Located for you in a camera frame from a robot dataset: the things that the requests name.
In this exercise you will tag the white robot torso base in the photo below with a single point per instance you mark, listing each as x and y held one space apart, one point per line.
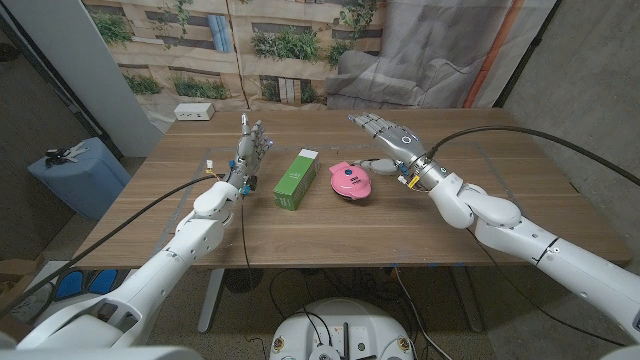
345 325

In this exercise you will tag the pink mini sandwich press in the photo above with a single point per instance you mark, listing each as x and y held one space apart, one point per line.
350 182

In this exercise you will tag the round black floor disc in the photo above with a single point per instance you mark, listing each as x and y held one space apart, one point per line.
242 280

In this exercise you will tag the white column panel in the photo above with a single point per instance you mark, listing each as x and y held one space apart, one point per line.
90 70

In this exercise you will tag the blue pad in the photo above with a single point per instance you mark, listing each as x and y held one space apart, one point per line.
70 285
102 281

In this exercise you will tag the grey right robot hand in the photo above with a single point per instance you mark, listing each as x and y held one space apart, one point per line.
400 145

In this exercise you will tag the printed fabric backdrop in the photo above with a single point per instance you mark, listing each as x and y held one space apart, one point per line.
300 75

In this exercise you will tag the brown cardboard box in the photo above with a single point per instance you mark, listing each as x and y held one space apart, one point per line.
15 290

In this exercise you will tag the blue storage bin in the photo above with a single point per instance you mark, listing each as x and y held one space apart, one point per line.
80 185

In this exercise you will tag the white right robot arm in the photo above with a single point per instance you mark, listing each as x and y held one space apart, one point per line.
575 265

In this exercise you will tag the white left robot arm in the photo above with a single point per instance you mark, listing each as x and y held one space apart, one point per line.
165 265

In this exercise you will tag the black and grey tools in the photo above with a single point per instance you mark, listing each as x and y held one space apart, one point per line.
57 156

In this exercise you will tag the white power strip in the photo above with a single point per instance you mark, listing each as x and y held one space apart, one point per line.
194 111

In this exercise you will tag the white table leg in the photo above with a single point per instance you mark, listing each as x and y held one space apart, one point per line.
210 300

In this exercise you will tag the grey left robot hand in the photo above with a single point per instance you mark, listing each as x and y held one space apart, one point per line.
245 155

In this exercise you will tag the green and white box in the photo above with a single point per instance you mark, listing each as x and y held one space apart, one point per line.
295 182

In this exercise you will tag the grey table leg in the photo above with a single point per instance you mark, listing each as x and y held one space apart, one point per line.
467 300

